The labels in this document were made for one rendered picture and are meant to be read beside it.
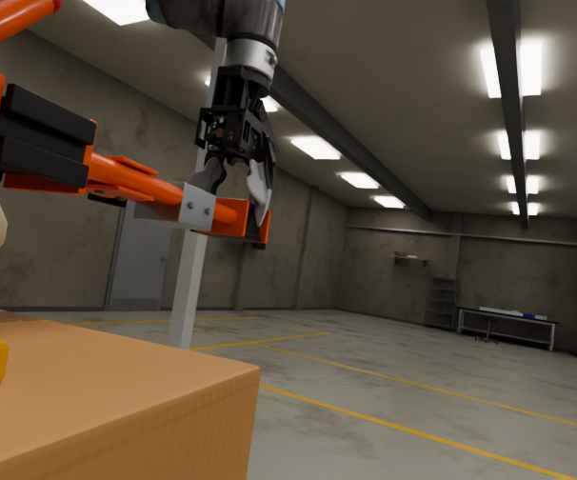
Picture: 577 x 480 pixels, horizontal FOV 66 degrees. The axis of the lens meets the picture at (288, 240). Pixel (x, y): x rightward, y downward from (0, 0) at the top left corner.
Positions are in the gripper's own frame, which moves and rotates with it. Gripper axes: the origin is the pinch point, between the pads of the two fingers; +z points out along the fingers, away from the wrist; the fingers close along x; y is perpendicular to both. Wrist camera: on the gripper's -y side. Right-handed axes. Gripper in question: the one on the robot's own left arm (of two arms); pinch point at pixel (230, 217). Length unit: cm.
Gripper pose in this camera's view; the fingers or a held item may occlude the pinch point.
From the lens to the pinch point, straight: 65.6
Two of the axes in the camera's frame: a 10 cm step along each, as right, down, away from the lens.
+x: 9.3, 1.2, -3.6
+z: -1.5, 9.9, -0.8
